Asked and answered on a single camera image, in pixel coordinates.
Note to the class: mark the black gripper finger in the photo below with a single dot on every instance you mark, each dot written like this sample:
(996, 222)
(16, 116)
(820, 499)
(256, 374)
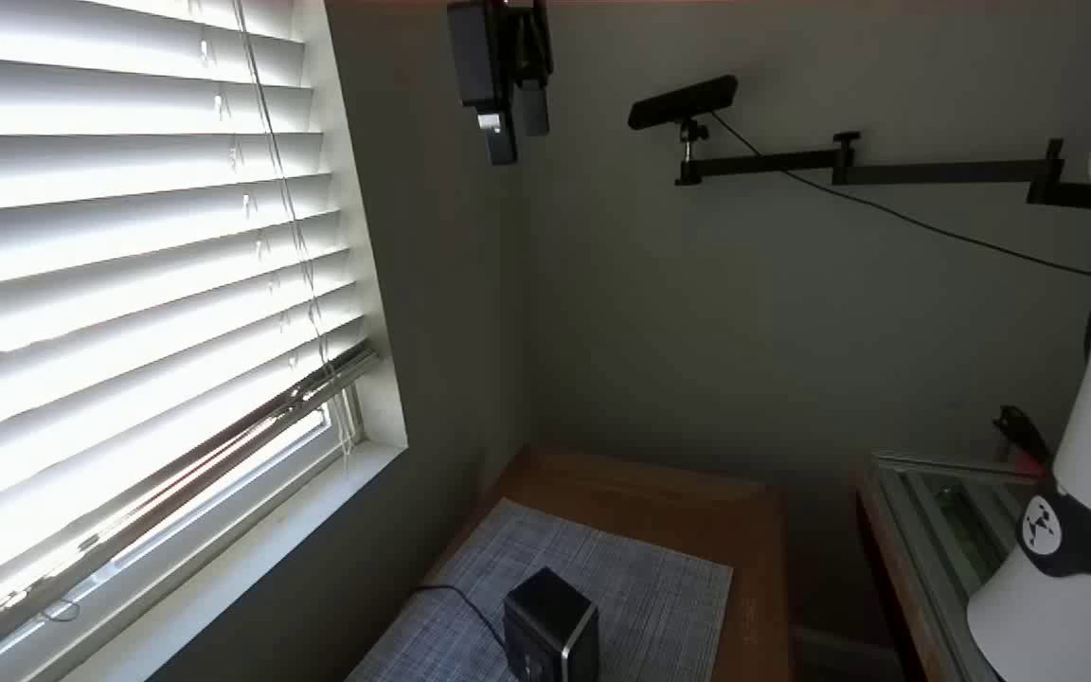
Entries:
(530, 76)
(477, 58)

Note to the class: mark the black cube alarm clock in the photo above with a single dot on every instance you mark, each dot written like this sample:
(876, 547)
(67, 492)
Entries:
(548, 627)

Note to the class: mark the white window blinds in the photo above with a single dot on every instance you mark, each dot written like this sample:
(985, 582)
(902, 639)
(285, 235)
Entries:
(131, 230)

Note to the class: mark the wooden side table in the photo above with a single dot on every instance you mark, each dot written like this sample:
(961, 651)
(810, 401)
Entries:
(684, 499)

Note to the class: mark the grey woven placemat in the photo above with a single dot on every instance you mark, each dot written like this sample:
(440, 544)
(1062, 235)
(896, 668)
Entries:
(645, 600)

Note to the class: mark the black bar camera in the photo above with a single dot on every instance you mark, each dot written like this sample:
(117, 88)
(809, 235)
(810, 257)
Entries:
(684, 98)

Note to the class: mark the white window frame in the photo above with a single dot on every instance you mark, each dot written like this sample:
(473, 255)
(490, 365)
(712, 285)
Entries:
(361, 430)

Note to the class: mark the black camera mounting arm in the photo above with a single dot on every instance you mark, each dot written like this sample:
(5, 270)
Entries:
(910, 167)

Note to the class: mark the aluminium frame table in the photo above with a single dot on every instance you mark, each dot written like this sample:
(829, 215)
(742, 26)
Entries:
(937, 530)

